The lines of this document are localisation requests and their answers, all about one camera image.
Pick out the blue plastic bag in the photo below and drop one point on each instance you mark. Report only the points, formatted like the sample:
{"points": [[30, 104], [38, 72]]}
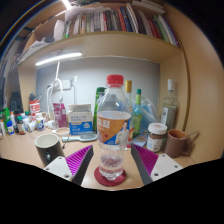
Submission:
{"points": [[150, 113]]}

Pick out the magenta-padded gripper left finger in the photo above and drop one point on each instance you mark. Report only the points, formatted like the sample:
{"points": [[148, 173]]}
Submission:
{"points": [[59, 166]]}

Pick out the magenta pouch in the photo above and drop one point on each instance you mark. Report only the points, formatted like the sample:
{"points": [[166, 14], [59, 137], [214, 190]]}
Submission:
{"points": [[60, 115]]}

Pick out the black mug white inside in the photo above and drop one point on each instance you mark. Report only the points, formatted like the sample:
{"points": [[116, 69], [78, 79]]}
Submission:
{"points": [[50, 151]]}

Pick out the brown mug with spoon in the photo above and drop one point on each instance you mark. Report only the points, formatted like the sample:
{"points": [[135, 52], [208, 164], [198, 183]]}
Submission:
{"points": [[175, 143]]}

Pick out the red and white can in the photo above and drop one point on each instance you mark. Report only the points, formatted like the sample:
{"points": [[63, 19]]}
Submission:
{"points": [[34, 107]]}

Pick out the flat round red coaster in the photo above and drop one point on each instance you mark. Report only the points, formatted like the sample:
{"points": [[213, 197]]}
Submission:
{"points": [[97, 176]]}

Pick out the white bottle blue label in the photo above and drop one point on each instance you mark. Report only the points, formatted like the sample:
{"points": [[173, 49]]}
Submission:
{"points": [[10, 128]]}

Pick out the brown jar white lid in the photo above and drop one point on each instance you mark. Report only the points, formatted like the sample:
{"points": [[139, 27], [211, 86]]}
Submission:
{"points": [[156, 140]]}

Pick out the white wall power socket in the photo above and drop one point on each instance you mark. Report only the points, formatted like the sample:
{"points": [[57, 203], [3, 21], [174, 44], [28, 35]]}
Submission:
{"points": [[65, 84]]}

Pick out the white and blue carton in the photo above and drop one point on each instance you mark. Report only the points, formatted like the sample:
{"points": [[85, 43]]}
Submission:
{"points": [[80, 121]]}

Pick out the ceiling light bar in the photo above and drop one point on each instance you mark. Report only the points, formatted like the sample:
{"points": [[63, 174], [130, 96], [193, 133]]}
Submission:
{"points": [[66, 4]]}

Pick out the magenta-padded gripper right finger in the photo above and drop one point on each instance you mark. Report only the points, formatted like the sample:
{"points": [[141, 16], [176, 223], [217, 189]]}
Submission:
{"points": [[165, 165]]}

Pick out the clear glass bottle white cap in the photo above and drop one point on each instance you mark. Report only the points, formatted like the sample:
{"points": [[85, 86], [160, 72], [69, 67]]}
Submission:
{"points": [[169, 111]]}

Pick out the green plastic container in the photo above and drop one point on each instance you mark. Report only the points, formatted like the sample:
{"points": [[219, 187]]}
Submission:
{"points": [[5, 118]]}

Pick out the clear red-capped drink bottle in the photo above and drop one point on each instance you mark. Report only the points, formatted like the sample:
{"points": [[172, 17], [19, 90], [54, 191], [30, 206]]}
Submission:
{"points": [[113, 126]]}

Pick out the small brown green-capped bottle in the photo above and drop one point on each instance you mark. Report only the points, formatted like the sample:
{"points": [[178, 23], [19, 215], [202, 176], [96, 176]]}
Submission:
{"points": [[21, 126]]}

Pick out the yellow-capped glass bottle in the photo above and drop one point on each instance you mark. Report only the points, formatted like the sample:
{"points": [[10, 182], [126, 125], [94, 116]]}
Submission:
{"points": [[128, 86]]}

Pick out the small white round dish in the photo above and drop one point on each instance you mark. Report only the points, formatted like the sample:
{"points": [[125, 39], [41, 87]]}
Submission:
{"points": [[62, 131]]}

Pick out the light blue hairbrush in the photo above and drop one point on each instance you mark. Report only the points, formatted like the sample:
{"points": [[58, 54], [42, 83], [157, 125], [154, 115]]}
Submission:
{"points": [[85, 137]]}

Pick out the small white labelled bottle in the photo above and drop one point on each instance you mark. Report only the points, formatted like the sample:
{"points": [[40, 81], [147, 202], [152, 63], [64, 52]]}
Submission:
{"points": [[40, 123]]}

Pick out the wooden shelf unit with books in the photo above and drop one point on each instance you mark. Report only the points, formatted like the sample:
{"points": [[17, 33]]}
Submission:
{"points": [[106, 46]]}

